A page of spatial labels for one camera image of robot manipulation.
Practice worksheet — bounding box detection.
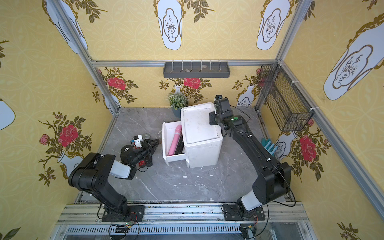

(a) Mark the red glitter microphone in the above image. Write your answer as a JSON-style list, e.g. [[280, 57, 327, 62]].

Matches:
[[139, 160, 147, 169]]

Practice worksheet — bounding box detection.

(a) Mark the white drawer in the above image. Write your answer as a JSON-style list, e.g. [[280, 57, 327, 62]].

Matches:
[[162, 121, 187, 166]]

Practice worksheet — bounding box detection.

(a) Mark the pink microphone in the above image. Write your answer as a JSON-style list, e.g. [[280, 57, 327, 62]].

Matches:
[[168, 125, 182, 156]]

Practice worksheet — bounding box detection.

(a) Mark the white drawer cabinet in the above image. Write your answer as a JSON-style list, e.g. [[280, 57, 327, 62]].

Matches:
[[181, 103, 223, 168]]

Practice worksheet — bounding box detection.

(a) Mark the black glitter microphone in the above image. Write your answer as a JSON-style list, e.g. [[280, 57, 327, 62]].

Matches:
[[142, 134, 153, 167]]

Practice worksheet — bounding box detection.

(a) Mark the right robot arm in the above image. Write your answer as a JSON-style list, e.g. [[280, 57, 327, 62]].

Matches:
[[209, 95, 292, 218]]

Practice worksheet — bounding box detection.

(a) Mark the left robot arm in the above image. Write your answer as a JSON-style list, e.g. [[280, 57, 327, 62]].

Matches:
[[69, 139, 160, 221]]

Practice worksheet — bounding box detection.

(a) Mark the small potted green plant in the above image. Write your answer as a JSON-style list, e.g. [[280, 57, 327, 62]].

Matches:
[[168, 93, 189, 118]]

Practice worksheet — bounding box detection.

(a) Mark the teal plastic rack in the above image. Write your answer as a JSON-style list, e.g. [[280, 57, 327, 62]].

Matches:
[[261, 138, 278, 156]]

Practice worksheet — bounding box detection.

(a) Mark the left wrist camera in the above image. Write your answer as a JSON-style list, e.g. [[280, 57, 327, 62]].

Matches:
[[133, 135, 143, 149]]

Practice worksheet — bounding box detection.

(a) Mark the grey wall shelf tray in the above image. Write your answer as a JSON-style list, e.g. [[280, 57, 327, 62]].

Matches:
[[163, 61, 231, 79]]

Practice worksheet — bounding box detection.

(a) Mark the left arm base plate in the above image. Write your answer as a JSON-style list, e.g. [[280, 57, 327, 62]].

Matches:
[[102, 205, 145, 223]]

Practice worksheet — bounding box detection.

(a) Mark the black wire mesh basket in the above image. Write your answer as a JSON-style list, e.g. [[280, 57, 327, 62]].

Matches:
[[262, 64, 314, 132]]

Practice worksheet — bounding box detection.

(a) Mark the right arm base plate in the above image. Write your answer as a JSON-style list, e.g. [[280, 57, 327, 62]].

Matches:
[[221, 204, 266, 222]]

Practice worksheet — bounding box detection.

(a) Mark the aluminium front rail frame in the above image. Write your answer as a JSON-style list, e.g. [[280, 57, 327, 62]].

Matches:
[[50, 202, 317, 240]]

